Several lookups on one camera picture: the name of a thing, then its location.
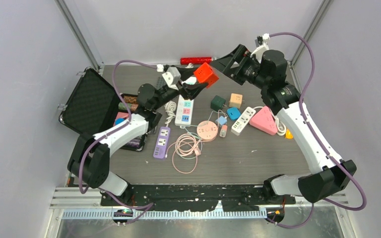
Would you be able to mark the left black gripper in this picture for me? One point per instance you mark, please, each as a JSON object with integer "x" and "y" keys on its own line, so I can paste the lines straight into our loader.
{"x": 190, "y": 90}

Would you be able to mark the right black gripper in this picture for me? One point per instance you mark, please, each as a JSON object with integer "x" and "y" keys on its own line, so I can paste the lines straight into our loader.
{"x": 240, "y": 56}

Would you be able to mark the red cube socket adapter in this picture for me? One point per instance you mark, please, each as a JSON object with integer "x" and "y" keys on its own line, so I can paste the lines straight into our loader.
{"x": 205, "y": 74}

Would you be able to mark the white multicolour power strip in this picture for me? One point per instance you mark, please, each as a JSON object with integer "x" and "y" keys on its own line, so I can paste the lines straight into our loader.
{"x": 184, "y": 112}

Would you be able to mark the dark green cube adapter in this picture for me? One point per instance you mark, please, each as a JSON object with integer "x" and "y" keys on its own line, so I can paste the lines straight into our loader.
{"x": 217, "y": 103}

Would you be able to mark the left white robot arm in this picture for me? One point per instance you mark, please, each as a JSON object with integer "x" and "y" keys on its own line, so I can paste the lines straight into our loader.
{"x": 90, "y": 159}

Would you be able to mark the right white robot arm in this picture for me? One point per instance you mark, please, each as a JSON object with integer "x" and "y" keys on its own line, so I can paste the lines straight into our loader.
{"x": 329, "y": 173}

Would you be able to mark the red glitter microphone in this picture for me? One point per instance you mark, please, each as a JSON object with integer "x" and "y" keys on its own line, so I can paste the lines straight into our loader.
{"x": 195, "y": 60}

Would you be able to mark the grey lego baseplate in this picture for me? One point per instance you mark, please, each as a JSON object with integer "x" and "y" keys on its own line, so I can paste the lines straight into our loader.
{"x": 160, "y": 83}

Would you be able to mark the beige cube adapter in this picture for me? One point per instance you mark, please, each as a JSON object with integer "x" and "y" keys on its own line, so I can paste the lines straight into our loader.
{"x": 236, "y": 100}

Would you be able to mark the blue flat adapter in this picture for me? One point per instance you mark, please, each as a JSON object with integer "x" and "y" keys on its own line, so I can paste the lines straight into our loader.
{"x": 233, "y": 113}

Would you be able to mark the light blue charger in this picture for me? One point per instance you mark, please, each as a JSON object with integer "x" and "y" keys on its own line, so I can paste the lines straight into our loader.
{"x": 221, "y": 121}

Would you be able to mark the pink round power socket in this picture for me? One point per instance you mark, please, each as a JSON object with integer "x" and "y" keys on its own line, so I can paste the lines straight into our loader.
{"x": 207, "y": 130}

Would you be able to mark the salmon pink charger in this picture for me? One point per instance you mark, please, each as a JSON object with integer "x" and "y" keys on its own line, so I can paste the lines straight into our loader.
{"x": 223, "y": 131}

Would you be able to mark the pink triangular power strip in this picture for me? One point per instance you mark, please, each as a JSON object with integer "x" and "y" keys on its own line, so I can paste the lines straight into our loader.
{"x": 264, "y": 120}

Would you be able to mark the white USB power strip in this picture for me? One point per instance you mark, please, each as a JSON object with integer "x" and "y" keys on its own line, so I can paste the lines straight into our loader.
{"x": 243, "y": 120}

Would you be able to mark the purple power strip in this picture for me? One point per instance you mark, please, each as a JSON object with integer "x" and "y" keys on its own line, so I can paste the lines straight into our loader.
{"x": 160, "y": 150}

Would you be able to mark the orange small object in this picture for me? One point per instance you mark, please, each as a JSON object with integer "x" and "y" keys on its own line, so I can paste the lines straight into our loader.
{"x": 288, "y": 134}

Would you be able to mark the black poker chip case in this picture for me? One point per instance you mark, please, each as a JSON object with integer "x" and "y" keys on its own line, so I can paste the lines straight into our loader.
{"x": 91, "y": 110}

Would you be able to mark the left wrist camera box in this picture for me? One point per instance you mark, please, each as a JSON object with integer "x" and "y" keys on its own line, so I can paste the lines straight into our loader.
{"x": 171, "y": 77}

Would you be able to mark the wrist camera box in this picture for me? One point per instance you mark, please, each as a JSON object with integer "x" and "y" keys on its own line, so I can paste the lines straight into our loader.
{"x": 261, "y": 46}
{"x": 171, "y": 77}

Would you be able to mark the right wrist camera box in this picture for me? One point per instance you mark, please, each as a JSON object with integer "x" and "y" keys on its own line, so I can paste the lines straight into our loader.
{"x": 261, "y": 46}

